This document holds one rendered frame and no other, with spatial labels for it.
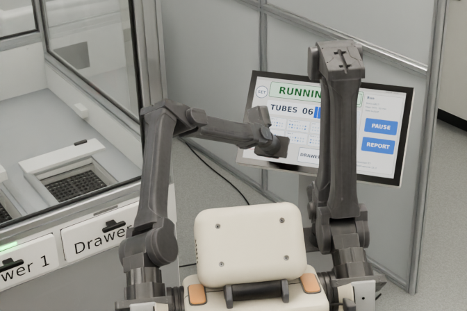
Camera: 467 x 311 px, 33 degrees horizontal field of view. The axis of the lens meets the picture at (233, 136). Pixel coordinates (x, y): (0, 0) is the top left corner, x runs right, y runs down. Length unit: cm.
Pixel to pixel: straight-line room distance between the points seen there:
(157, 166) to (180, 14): 261
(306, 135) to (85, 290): 83
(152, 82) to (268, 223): 87
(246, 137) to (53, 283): 73
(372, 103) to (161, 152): 90
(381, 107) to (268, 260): 107
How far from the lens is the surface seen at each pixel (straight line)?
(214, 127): 204
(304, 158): 248
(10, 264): 229
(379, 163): 245
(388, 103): 249
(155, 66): 227
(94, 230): 239
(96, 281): 252
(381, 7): 313
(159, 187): 175
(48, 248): 235
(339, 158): 164
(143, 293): 162
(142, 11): 221
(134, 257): 166
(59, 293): 248
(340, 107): 161
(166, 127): 184
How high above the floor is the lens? 224
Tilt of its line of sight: 29 degrees down
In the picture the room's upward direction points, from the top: 2 degrees counter-clockwise
